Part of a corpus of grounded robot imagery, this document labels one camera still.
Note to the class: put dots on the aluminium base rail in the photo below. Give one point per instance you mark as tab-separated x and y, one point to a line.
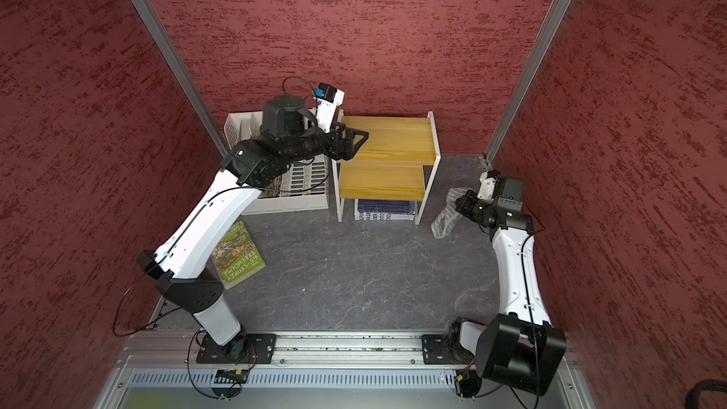
294	349

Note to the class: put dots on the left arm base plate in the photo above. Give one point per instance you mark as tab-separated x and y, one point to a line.
244	348

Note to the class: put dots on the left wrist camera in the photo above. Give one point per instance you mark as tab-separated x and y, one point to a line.
328	99

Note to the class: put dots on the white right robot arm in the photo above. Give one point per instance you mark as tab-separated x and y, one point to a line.
519	348

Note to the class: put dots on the right aluminium corner post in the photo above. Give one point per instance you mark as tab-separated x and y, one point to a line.
548	30

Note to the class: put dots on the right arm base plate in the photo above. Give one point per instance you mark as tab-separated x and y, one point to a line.
438	349

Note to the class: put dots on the dark blue book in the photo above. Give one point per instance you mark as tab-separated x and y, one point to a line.
386	207

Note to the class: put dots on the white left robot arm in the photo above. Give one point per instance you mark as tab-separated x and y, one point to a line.
290	133

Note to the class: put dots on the left aluminium corner post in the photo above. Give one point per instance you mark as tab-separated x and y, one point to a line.
164	43

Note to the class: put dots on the aluminium corner post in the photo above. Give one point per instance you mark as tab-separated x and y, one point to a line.
164	43
548	30

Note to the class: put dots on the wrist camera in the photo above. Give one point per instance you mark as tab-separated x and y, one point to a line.
328	99
488	181

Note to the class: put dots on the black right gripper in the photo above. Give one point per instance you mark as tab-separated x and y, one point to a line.
464	202

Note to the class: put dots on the green treehouse book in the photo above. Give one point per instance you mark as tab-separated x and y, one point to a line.
236	256

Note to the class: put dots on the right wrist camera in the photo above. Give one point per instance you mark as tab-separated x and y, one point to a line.
488	181

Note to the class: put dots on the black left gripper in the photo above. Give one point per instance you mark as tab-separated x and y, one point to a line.
345	151

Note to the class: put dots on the grey patterned cloth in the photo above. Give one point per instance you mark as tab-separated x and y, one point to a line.
447	219

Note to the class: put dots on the white file organizer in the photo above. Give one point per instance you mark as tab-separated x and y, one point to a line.
303	187

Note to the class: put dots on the white book with black lettering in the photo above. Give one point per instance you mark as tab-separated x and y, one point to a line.
360	216

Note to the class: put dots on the wooden white-framed bookshelf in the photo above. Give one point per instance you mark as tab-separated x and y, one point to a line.
398	162

